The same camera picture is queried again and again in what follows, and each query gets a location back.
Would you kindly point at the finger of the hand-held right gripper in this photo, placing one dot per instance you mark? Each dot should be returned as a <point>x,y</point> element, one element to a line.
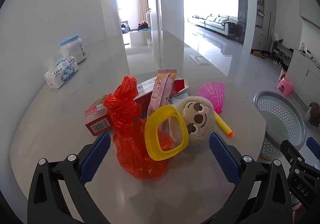
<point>298,176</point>
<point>314,148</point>

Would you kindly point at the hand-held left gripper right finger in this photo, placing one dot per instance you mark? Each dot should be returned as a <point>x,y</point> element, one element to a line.
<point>223,156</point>

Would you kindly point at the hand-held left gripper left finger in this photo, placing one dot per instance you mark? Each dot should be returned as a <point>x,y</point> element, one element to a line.
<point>96,156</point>

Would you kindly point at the yellow foam dart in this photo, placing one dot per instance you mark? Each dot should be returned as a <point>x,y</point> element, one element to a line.
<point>225,126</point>

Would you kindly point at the red plastic bag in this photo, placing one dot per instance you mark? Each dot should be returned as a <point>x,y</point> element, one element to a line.
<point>127,139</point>

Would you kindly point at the beige plush toy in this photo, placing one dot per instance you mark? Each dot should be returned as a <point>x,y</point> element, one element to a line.
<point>207,124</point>

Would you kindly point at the small red box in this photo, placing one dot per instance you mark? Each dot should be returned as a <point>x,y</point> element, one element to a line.
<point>96,119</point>

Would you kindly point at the grey perforated basket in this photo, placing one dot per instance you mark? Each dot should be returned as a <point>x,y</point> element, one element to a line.
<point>280,114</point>

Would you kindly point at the yellow plastic square frame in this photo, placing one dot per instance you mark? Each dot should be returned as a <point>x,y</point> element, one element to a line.
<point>150,136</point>

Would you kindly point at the pink snack sachet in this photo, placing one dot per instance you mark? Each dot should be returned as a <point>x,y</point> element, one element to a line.
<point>157,94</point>
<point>169,86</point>

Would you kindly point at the brown bag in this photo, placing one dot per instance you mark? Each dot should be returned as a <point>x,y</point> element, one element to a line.
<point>313,114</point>

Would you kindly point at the pink plastic stool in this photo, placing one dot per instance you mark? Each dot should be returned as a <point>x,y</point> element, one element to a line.
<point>285,85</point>

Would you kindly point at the pale blue printed packet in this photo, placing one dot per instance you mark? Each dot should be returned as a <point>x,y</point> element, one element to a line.
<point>180,96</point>

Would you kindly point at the white counter cabinet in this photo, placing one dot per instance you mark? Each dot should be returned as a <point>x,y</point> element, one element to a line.
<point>300,71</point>

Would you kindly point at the long red and white box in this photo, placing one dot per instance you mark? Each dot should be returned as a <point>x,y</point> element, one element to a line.
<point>146,86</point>

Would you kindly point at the white tissue pack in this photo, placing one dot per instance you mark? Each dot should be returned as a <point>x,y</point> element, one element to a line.
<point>62,71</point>

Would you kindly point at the shoe rack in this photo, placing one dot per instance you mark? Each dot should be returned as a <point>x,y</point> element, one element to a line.
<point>281,54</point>

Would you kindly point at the brown cardboard box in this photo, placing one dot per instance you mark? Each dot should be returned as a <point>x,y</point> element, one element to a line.
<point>258,53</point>

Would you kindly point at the white jar with blue lid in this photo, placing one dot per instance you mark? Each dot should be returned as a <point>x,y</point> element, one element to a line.
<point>76,49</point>

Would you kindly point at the white paper bag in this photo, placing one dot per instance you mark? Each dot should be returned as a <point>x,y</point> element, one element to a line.
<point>275,35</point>

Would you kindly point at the tall shelf cabinet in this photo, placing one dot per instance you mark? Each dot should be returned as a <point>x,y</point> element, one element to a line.
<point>260,36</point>

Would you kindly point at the grey sofa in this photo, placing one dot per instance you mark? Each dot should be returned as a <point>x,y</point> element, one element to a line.
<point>217,23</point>

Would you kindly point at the dark tall cabinet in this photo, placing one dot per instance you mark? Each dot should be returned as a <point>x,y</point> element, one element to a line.
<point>242,19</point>

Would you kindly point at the red and dark clothes pile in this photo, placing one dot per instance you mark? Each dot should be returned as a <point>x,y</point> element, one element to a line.
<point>143,25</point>

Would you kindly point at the white upper cabinet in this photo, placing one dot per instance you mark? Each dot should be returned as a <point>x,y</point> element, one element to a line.
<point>310,2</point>

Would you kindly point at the beige curtain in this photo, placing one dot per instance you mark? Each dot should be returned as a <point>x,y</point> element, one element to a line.
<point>142,7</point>

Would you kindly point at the white door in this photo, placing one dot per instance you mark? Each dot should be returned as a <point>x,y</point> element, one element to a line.
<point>153,2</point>

